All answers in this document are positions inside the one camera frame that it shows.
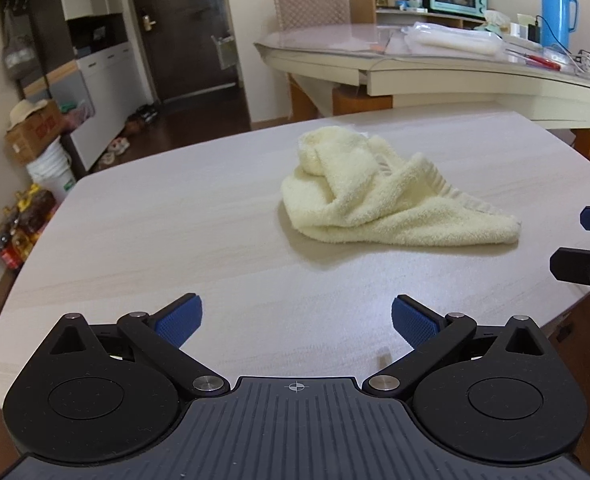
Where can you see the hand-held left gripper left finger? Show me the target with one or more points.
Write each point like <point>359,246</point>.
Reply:
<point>180,320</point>

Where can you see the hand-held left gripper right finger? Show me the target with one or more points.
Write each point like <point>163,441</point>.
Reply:
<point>415,322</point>

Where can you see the cream terry towel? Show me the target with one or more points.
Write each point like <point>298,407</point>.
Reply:
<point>375,200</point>

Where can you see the cluster of oil bottles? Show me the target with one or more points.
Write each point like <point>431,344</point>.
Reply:
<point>22,230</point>

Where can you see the white plastic bucket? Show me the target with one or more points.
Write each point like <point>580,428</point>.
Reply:
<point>52,172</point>

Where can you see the row of shoes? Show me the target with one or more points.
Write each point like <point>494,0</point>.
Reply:
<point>125,132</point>

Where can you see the black charger adapter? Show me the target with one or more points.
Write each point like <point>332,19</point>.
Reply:
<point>535,30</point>

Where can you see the blue thermos flask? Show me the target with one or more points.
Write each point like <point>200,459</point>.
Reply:
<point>555,10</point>

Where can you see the cream dining table glass top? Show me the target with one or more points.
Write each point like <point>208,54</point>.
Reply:
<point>425,72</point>

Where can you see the colourful cloth pile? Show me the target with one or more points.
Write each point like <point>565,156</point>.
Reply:
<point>75,117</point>

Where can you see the clear plastic bag white contents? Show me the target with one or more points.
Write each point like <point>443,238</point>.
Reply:
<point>450,39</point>

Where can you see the large printed cardboard box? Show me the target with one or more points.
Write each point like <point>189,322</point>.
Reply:
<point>37,132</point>

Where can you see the straw hat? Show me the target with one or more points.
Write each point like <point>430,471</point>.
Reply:
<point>25,111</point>

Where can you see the grey white hall cabinet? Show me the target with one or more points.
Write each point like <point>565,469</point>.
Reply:
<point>100,70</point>

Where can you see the wooden side shelf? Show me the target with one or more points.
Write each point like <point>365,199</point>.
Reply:
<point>425,14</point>

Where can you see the dark brown door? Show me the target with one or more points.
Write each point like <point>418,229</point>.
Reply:
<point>185,35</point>

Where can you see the grey hanging bag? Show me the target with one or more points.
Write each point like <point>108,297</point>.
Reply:
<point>21,52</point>

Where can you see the small brown cardboard box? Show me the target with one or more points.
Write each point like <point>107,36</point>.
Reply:
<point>362,9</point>

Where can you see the beige quilted chair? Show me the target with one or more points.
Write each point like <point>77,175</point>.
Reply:
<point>310,10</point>

